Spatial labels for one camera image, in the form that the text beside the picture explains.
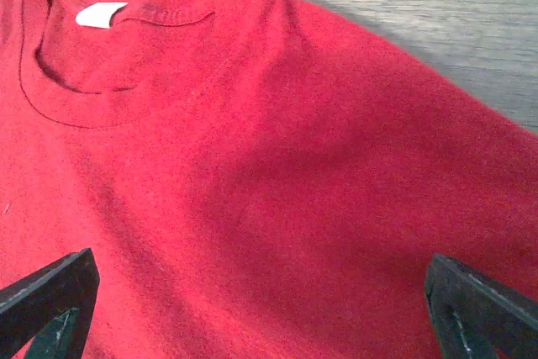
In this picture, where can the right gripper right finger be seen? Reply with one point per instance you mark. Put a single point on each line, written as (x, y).
(474, 316)

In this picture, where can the red t-shirt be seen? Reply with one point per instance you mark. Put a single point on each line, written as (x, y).
(256, 178)

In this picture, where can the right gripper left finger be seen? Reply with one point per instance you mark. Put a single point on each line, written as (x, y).
(51, 309)

